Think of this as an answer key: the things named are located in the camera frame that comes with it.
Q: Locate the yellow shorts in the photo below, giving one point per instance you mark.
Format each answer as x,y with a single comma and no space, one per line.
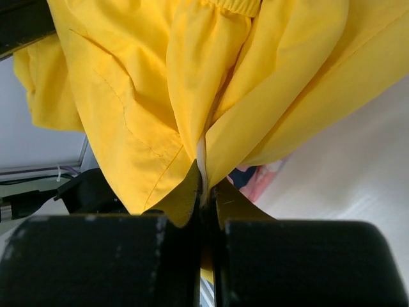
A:
157,85

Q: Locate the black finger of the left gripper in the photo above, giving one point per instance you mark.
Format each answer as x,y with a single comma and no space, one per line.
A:
24,22

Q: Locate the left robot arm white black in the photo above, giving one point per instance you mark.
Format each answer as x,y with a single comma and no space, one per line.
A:
87,193

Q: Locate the pink whale print shorts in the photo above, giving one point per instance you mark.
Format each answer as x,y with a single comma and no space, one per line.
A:
253,181

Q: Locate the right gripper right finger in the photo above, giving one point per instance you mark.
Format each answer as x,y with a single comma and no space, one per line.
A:
262,261

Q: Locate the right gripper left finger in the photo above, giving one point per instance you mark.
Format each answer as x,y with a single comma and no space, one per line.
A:
152,259

